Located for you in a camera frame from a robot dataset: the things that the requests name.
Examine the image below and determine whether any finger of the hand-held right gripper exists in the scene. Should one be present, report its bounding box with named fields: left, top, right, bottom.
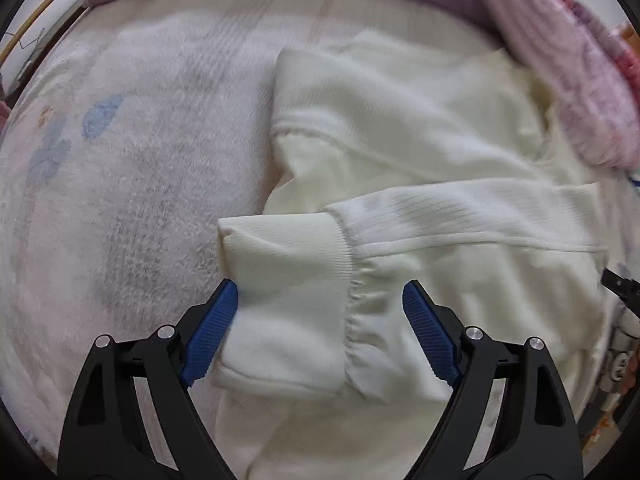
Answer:
left=601, top=268, right=640, bottom=313

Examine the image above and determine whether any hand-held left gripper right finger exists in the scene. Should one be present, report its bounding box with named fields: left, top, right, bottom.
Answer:
left=402, top=279, right=584, bottom=480

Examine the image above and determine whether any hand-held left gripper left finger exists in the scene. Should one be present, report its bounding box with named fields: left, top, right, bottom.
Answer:
left=56, top=278, right=239, bottom=480

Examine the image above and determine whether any cream white sweatshirt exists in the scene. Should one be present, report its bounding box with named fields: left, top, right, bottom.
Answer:
left=210, top=29, right=612, bottom=480

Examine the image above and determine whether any white fluffy blanket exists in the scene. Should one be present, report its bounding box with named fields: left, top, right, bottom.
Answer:
left=0, top=0, right=636, bottom=480

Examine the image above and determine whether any pink fuzzy blanket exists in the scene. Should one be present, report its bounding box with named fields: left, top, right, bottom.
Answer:
left=462, top=0, right=640, bottom=170

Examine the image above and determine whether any wooden bed frame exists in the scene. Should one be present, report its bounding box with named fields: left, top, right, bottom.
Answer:
left=0, top=0, right=103, bottom=68

